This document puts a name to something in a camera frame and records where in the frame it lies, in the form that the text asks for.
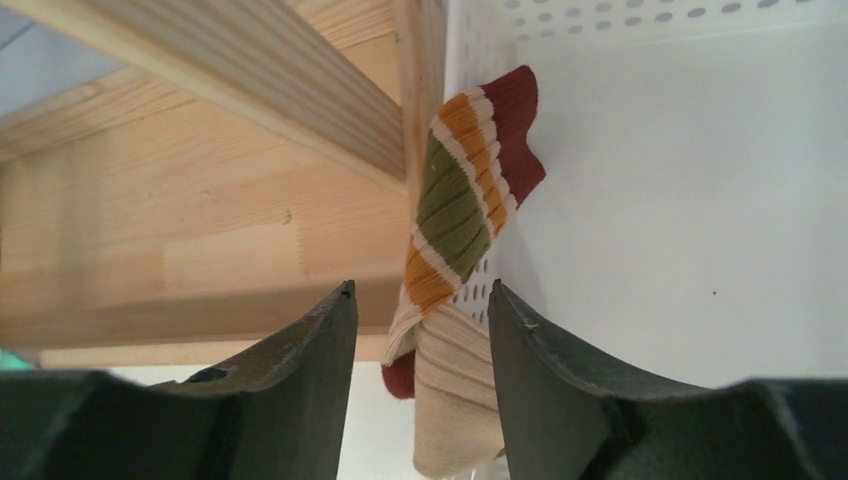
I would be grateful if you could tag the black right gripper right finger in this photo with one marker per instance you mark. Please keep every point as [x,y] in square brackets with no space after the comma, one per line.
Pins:
[569,410]

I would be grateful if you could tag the wooden hanger rack stand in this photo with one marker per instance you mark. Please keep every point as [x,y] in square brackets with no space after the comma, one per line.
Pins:
[249,157]

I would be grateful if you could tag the white perforated plastic basket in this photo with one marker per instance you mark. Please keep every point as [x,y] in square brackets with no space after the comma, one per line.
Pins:
[693,220]

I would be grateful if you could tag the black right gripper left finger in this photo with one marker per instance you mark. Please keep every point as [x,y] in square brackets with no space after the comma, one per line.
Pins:
[273,411]

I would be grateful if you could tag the striped maroon orange green sock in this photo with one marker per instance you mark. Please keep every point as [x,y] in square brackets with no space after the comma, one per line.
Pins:
[477,171]

